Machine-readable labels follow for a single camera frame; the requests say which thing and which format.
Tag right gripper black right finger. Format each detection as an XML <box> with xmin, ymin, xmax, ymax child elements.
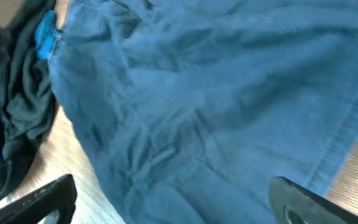
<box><xmin>268</xmin><ymin>177</ymin><xmax>358</xmax><ymax>224</ymax></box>

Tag navy blue shorts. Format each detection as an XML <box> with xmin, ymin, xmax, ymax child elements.
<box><xmin>50</xmin><ymin>0</ymin><xmax>358</xmax><ymax>223</ymax></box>

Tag black garment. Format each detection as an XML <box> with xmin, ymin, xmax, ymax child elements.
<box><xmin>0</xmin><ymin>0</ymin><xmax>56</xmax><ymax>201</ymax></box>

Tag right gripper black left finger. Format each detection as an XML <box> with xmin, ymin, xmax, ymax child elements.
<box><xmin>0</xmin><ymin>174</ymin><xmax>77</xmax><ymax>224</ymax></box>

